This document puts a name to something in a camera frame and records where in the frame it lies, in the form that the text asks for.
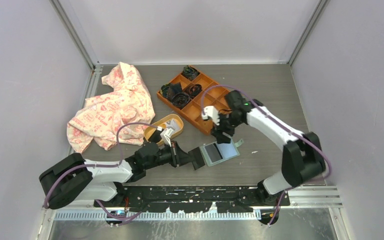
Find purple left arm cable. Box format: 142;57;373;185
42;122;161;227

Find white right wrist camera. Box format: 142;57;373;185
201;105;220;126

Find coiled black belt small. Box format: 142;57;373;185
185;84;202;99

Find aluminium frame rail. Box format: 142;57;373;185
45;185;343;224

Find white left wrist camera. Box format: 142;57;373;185
156;126;174;147

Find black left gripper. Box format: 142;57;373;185
144;140;195;170

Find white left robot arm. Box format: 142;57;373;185
39;140;205;210

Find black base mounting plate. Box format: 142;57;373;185
101;185;290;213

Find pink patterned cloth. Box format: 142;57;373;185
66;62;156;153

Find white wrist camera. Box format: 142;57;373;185
156;126;174;147
201;105;220;126

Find dark folded fabric item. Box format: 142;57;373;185
159;82;183;101

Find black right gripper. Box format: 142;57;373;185
211;111;243;145

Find black credit card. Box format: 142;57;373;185
204;143;223;163

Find orange compartment tray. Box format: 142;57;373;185
156;65;230;136

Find white credit card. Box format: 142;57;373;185
164;118;182;133

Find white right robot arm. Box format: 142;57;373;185
201;90;327;206

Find yellow oval dish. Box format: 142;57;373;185
144;114;184;146

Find green card holder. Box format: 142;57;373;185
199;139;244;167

